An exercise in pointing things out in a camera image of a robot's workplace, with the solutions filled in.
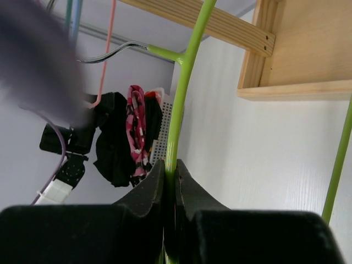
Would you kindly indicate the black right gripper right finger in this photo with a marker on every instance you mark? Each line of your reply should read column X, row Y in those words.
column 209, row 232

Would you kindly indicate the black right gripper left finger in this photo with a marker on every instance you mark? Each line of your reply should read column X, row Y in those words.
column 127, row 231

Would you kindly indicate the black trousers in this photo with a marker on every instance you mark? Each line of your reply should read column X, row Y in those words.
column 114, row 161

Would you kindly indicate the pink camouflage trousers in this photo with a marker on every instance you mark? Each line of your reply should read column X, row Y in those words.
column 136, row 130

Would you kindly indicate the lime green hanger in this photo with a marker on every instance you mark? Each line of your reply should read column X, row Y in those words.
column 249, row 154

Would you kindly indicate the light blue hanger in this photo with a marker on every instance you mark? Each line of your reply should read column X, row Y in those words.
column 77, row 7

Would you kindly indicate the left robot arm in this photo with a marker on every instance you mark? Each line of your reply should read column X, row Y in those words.
column 69, row 171

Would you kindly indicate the mint green hanger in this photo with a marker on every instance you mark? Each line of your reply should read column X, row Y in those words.
column 68, row 15

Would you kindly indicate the white perforated basket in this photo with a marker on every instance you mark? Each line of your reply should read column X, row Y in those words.
column 159, row 146

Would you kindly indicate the wooden clothes rack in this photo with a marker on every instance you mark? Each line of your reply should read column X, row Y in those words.
column 294, row 50

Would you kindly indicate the pink wire hanger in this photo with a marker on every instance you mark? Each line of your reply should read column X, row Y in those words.
column 108, row 41

